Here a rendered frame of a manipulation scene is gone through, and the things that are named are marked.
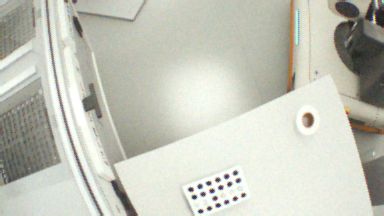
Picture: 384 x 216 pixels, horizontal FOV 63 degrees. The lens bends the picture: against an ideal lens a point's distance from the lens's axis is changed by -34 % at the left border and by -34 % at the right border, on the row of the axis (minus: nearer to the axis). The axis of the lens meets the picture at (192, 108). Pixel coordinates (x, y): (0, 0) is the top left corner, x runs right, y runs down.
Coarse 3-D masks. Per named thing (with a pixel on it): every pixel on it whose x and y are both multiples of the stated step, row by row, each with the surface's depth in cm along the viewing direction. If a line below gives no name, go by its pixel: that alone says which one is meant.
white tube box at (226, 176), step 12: (240, 168) 88; (204, 180) 88; (216, 180) 91; (228, 180) 87; (240, 180) 89; (192, 192) 87; (204, 192) 89; (216, 192) 87; (228, 192) 87; (240, 192) 87; (192, 204) 86; (204, 204) 86; (216, 204) 89; (228, 204) 86
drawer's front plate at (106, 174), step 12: (72, 60) 82; (72, 72) 80; (72, 84) 80; (84, 120) 78; (84, 132) 77; (96, 132) 87; (96, 144) 80; (96, 156) 76; (96, 168) 75; (108, 168) 83; (108, 180) 83
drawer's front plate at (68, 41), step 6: (60, 0) 86; (60, 6) 85; (66, 6) 91; (60, 12) 85; (66, 12) 89; (60, 18) 84; (66, 18) 87; (60, 24) 84; (66, 24) 85; (60, 30) 83; (66, 30) 83; (72, 30) 94; (66, 36) 83; (66, 42) 85; (72, 42) 89; (72, 48) 90
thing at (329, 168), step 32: (288, 96) 96; (320, 96) 96; (224, 128) 94; (256, 128) 94; (288, 128) 94; (320, 128) 94; (128, 160) 93; (160, 160) 93; (192, 160) 93; (224, 160) 92; (256, 160) 92; (288, 160) 92; (320, 160) 92; (352, 160) 91; (128, 192) 91; (160, 192) 91; (256, 192) 90; (288, 192) 90; (320, 192) 89; (352, 192) 89
